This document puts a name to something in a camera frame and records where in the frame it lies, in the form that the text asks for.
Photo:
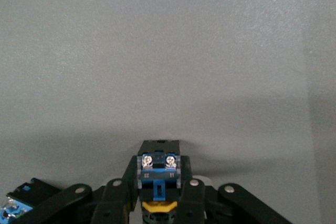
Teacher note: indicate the yellow push button switch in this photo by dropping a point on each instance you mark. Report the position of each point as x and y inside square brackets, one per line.
[158, 174]

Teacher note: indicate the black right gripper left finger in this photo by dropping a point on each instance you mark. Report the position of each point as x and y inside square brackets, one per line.
[113, 203]

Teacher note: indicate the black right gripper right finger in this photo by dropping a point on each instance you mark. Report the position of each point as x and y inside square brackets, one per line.
[199, 203]

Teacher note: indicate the green push button switch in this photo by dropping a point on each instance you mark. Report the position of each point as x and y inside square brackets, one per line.
[15, 208]

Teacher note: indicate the dark grey table mat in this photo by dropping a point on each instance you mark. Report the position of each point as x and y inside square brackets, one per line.
[168, 51]

